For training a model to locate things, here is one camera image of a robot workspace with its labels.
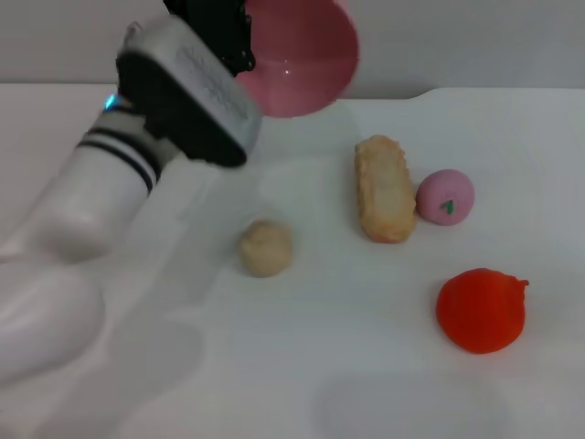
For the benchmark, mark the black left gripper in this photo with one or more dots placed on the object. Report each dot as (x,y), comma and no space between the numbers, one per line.
(215,27)

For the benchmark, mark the pink plastic bowl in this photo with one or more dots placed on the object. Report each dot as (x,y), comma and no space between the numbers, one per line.
(306,59)

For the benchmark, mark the round beige egg yolk pastry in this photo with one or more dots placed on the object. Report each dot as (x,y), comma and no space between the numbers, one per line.
(265,249)

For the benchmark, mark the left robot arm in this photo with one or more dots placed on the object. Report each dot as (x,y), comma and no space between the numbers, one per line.
(87,210)

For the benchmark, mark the long golden bread loaf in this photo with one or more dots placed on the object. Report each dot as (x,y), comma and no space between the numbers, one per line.
(384,192)

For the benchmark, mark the pink bun with green leaf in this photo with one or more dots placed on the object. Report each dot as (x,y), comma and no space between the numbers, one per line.
(441,194)

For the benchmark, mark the red-orange persimmon toy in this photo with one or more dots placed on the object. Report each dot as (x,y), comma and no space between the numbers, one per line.
(480,315)

